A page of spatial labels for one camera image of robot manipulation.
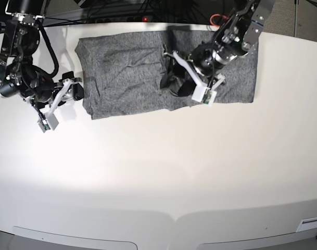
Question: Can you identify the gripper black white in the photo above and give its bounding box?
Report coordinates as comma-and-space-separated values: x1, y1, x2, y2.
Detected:
20, 72, 84, 107
160, 43, 224, 97

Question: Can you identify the robot arm black silver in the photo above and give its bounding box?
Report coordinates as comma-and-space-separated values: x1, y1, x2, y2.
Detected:
0, 1, 74, 110
160, 1, 275, 103

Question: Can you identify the grey long-sleeve T-shirt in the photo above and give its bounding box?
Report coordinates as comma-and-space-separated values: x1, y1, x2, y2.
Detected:
74, 29, 259, 120

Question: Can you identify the thin metal stand pole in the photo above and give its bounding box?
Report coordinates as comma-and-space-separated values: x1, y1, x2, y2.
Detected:
294, 0, 299, 37

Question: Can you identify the black power strip red light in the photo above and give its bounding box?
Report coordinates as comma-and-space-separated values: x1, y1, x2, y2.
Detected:
87, 15, 154, 23

